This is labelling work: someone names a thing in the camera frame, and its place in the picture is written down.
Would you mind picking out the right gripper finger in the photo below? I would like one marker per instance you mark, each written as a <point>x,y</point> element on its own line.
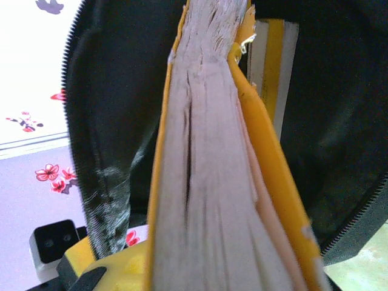
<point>121,272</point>

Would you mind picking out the yellow book with brown circle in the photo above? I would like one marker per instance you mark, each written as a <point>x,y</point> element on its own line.
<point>212,182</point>

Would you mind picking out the black backpack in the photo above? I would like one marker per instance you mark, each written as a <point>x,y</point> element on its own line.
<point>121,91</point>

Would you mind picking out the yellow book with cartoon child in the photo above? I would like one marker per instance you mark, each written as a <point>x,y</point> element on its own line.
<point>272,75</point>

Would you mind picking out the aluminium corner post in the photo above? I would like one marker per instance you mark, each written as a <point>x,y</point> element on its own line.
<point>30,145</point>

